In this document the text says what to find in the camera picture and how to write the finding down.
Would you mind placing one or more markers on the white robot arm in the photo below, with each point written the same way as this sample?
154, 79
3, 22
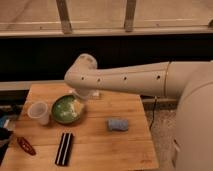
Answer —
191, 82

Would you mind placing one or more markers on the green ceramic bowl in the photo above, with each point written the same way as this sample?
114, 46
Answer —
67, 109

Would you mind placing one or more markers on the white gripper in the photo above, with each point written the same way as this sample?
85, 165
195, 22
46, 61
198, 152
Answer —
79, 103

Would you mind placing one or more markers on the blue sponge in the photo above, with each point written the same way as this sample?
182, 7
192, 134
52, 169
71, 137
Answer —
117, 125

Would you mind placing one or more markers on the clear plastic cup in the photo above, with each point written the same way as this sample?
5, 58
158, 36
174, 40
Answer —
39, 112

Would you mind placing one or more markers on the dark items at left edge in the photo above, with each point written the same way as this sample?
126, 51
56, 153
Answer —
5, 134

